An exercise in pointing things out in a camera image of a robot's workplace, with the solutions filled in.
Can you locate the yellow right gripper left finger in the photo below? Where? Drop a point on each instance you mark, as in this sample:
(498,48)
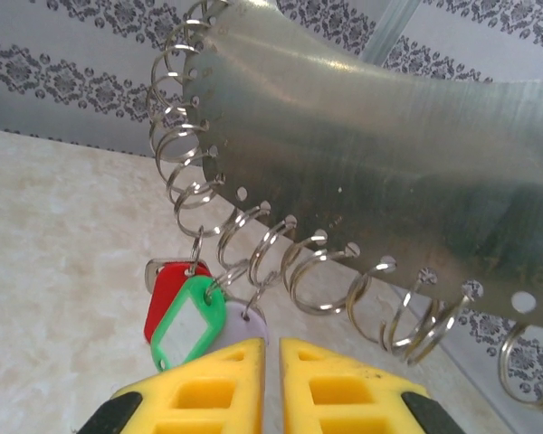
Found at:
(217,389)

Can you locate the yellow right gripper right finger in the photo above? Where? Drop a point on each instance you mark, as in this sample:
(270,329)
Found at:
(344,389)

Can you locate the red plastic key tag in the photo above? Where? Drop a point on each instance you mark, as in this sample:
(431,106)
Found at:
(163,298)

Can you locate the numbered metal key organizer disc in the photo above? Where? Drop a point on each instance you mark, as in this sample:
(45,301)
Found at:
(344,135)

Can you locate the silver split keyring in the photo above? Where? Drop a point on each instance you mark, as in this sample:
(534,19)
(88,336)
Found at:
(271,230)
(503,361)
(444,329)
(235,221)
(421,278)
(199,186)
(371,271)
(319,308)

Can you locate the lilac plastic key tag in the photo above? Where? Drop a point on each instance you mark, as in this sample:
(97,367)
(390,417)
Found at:
(246,325)

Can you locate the green plastic key tag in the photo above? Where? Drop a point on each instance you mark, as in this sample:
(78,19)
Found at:
(183,325)

